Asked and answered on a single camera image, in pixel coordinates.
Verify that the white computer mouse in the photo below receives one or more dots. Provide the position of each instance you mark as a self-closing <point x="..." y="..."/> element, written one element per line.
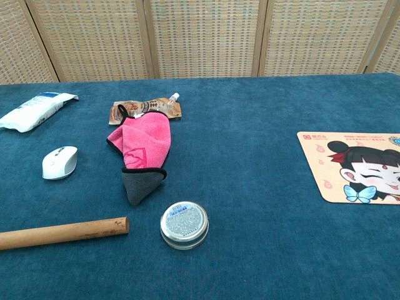
<point x="61" y="165"/>

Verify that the cartoon girl mouse pad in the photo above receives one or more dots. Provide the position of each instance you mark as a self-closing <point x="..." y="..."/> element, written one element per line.
<point x="315" y="162"/>

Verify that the blue felt table cover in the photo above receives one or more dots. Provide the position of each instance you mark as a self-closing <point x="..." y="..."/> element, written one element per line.
<point x="243" y="150"/>

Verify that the pink and grey microfibre cloth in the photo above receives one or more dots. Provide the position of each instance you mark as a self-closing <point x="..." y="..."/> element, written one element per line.
<point x="147" y="137"/>

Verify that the brown spouted drink pouch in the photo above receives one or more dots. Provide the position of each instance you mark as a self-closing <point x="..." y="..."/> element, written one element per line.
<point x="150" y="106"/>

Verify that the round metal tin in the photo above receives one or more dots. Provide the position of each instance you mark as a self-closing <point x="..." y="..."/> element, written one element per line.
<point x="184" y="223"/>

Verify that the woven bamboo folding screen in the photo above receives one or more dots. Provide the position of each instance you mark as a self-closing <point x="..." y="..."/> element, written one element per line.
<point x="203" y="37"/>

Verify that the wooden round stick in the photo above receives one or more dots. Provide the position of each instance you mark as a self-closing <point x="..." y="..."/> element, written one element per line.
<point x="62" y="233"/>

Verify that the white plastic tissue packet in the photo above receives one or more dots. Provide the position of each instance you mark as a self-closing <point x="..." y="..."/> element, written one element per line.
<point x="31" y="113"/>

